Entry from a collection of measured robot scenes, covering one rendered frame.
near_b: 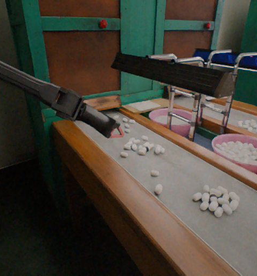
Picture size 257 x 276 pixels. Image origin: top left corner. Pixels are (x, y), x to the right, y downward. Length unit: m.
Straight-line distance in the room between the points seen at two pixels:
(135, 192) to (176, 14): 1.22
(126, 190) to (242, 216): 0.34
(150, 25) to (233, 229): 1.17
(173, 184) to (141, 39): 0.93
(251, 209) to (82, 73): 1.00
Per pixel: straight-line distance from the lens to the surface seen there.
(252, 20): 3.56
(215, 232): 0.66
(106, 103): 1.28
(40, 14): 1.18
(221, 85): 0.66
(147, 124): 1.15
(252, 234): 0.69
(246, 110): 1.57
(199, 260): 0.56
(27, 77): 0.68
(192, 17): 1.71
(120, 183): 0.72
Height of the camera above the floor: 1.22
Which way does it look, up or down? 27 degrees down
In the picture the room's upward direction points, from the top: straight up
